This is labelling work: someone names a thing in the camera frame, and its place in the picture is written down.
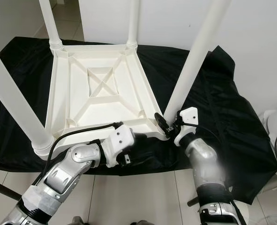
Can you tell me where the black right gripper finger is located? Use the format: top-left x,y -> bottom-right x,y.
154,112 -> 169,133

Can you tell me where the white plastic table top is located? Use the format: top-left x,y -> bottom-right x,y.
35,43 -> 162,158

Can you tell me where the white plastic table leg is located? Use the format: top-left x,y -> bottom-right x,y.
0,40 -> 54,155
126,0 -> 140,49
39,0 -> 64,50
163,0 -> 232,121

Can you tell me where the black table cloth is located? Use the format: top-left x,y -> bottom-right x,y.
0,37 -> 277,204

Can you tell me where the black metal table leg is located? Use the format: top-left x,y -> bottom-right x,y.
187,196 -> 200,207
0,177 -> 22,202

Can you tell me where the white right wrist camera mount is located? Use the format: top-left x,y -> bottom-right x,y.
173,107 -> 199,147

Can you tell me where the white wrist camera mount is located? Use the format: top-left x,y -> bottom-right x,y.
101,123 -> 135,168
173,107 -> 199,147

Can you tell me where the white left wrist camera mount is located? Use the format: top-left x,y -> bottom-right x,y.
101,123 -> 135,168

